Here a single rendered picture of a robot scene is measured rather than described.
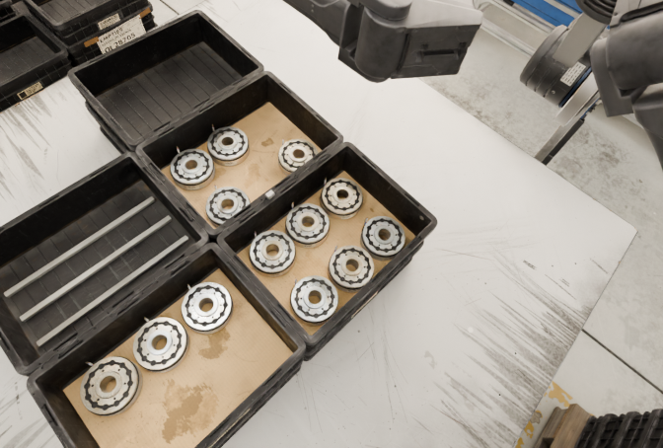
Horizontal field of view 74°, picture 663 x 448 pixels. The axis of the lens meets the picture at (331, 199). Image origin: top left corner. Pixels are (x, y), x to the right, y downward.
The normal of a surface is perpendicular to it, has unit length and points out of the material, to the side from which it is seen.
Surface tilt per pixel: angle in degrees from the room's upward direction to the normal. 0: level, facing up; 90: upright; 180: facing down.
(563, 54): 90
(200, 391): 0
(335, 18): 90
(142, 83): 0
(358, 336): 0
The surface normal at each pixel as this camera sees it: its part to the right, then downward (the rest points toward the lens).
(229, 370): 0.09, -0.48
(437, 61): 0.18, 0.87
